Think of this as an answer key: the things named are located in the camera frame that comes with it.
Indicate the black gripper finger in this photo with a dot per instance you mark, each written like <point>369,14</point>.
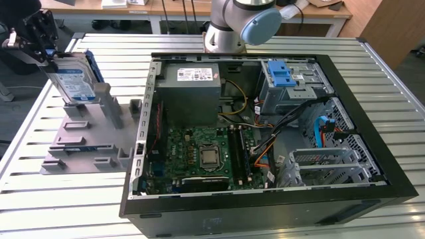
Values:
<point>30,49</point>
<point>43,27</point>

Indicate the hard disk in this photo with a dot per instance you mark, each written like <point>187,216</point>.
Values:
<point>75,82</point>

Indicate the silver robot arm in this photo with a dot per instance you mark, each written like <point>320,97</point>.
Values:
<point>225,37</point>

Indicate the metal disk bay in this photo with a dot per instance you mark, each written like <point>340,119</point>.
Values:
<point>327,166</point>

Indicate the black chair base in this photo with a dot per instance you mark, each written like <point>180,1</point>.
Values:
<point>105,25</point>

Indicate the white cardboard box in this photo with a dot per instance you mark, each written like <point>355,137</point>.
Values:
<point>115,4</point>

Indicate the white labelled box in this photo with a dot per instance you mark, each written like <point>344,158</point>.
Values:
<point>137,2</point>

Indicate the grey parts rack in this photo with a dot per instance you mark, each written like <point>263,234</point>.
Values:
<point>89,134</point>

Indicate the RAM stick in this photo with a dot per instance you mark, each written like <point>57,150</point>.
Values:
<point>79,150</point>

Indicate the grey power supply unit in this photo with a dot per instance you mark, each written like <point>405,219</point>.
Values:
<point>189,104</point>

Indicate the green motherboard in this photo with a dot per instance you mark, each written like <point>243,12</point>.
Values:
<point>185,142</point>

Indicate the silver CPU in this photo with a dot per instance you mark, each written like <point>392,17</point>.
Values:
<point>209,158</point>

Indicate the blue plastic drive latch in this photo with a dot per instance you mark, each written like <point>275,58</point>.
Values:
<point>280,74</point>

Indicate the black RAM slot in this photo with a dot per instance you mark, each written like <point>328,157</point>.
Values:
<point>235,154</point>
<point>243,154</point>
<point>239,154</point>

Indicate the black graphics card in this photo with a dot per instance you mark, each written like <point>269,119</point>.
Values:
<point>205,183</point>

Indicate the metal optical drive cage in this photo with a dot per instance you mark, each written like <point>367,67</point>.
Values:
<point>276,99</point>

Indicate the brown cardboard piece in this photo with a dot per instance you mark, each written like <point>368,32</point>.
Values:
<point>320,3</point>

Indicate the black PC case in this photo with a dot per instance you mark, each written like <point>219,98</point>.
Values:
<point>232,216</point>

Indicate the wooden cabinet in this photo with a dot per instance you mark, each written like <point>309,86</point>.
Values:
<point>392,25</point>

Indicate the wooden desk white frame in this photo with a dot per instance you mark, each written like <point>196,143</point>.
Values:
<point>83,7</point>
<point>332,13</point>

